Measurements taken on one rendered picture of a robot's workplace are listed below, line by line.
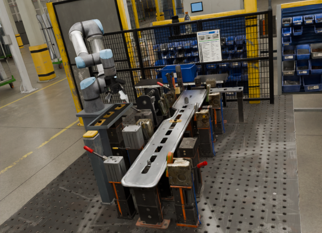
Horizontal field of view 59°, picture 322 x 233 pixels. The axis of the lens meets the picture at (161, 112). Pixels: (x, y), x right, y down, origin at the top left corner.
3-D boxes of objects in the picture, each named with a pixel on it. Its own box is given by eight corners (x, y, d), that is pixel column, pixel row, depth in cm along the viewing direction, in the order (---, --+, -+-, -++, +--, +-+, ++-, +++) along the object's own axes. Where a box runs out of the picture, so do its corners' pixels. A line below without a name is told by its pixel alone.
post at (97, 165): (111, 205, 170) (93, 139, 154) (100, 204, 172) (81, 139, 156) (117, 197, 176) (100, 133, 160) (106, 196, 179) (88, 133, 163)
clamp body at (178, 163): (201, 230, 141) (192, 167, 128) (172, 227, 146) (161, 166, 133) (204, 215, 150) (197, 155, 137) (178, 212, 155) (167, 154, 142)
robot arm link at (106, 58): (109, 48, 180) (112, 49, 172) (113, 65, 184) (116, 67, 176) (97, 50, 178) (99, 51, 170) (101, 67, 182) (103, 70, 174)
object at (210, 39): (223, 61, 270) (220, 27, 258) (199, 63, 277) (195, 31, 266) (223, 61, 271) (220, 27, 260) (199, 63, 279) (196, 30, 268)
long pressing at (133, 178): (160, 189, 129) (160, 186, 129) (116, 185, 137) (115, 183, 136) (209, 89, 249) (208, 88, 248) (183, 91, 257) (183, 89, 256)
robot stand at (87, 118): (88, 161, 224) (75, 114, 210) (103, 148, 241) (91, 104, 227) (111, 163, 216) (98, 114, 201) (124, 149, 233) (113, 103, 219)
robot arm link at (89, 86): (82, 96, 214) (77, 79, 209) (100, 92, 218) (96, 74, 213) (84, 100, 204) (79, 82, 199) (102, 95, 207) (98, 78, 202)
